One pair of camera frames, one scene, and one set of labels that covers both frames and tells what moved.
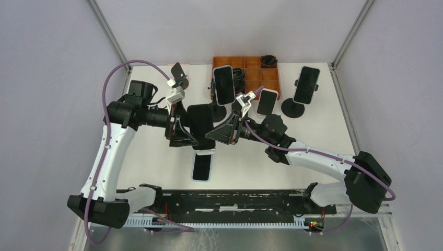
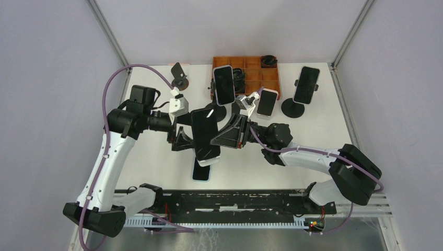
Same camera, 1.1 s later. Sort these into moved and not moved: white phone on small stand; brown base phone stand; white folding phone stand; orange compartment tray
Moved: white folding phone stand
Not moved: orange compartment tray; brown base phone stand; white phone on small stand
